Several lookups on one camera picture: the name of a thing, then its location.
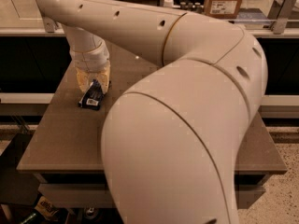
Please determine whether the green bottle under table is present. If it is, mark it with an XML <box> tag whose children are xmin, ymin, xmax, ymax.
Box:
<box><xmin>19</xmin><ymin>212</ymin><xmax>40</xmax><ymax>224</ymax></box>

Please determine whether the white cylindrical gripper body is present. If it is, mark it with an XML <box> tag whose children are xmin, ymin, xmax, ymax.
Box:
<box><xmin>70</xmin><ymin>41</ymin><xmax>109</xmax><ymax>73</ymax></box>

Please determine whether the snack bag under table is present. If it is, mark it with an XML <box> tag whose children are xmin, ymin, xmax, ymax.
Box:
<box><xmin>35</xmin><ymin>196</ymin><xmax>59</xmax><ymax>222</ymax></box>

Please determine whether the right metal glass bracket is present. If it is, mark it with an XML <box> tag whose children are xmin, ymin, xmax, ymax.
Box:
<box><xmin>271</xmin><ymin>0</ymin><xmax>297</xmax><ymax>35</ymax></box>

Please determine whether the blue rxbar blueberry wrapper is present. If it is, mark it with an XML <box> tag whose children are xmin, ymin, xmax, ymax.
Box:
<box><xmin>78</xmin><ymin>79</ymin><xmax>104</xmax><ymax>110</ymax></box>

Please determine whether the brown cardboard box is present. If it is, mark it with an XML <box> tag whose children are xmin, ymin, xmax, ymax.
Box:
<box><xmin>204</xmin><ymin>0</ymin><xmax>242</xmax><ymax>19</ymax></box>

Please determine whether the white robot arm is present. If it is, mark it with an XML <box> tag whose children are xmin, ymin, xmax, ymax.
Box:
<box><xmin>36</xmin><ymin>0</ymin><xmax>267</xmax><ymax>224</ymax></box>

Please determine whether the left metal glass bracket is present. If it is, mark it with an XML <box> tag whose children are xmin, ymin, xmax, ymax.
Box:
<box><xmin>42</xmin><ymin>16</ymin><xmax>58</xmax><ymax>33</ymax></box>

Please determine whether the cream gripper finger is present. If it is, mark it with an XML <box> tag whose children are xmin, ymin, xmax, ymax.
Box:
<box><xmin>76</xmin><ymin>68</ymin><xmax>91</xmax><ymax>92</ymax></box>
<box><xmin>96</xmin><ymin>62</ymin><xmax>110</xmax><ymax>94</ymax></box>

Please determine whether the metal glass bracket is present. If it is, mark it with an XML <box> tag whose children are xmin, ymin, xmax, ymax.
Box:
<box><xmin>42</xmin><ymin>16</ymin><xmax>58</xmax><ymax>33</ymax></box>
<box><xmin>271</xmin><ymin>0</ymin><xmax>297</xmax><ymax>35</ymax></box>

